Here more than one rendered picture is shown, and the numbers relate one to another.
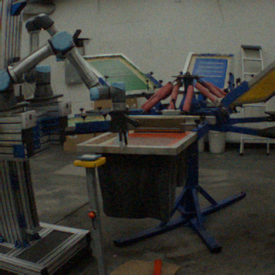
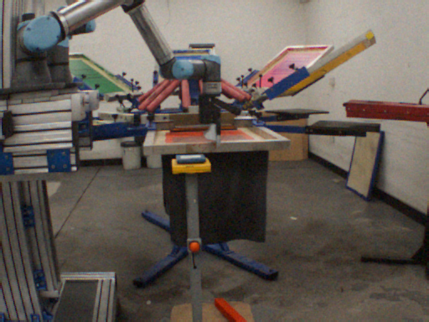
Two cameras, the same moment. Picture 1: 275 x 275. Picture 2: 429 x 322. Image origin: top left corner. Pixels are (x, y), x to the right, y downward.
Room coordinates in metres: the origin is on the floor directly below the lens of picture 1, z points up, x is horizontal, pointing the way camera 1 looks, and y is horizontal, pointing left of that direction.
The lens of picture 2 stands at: (0.88, 0.88, 1.24)
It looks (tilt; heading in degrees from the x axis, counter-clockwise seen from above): 11 degrees down; 332
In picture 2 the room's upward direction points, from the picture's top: 1 degrees counter-clockwise
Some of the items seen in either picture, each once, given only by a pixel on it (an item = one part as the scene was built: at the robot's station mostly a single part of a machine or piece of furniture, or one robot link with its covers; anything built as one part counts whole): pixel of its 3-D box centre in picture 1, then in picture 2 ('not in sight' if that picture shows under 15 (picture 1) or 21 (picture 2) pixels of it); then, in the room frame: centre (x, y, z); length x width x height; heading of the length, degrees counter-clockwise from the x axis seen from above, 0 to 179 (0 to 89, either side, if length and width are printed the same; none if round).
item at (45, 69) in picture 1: (42, 73); (56, 49); (2.89, 0.64, 1.42); 0.13 x 0.12 x 0.14; 47
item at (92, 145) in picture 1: (148, 137); (208, 134); (2.72, -0.07, 0.97); 0.79 x 0.58 x 0.04; 159
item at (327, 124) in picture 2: (248, 129); (284, 127); (3.18, -0.87, 0.91); 1.34 x 0.40 x 0.08; 39
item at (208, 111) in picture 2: (118, 121); (209, 108); (2.39, 0.10, 1.12); 0.09 x 0.08 x 0.12; 69
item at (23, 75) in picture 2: (6, 97); (31, 71); (2.42, 0.79, 1.31); 0.15 x 0.15 x 0.10
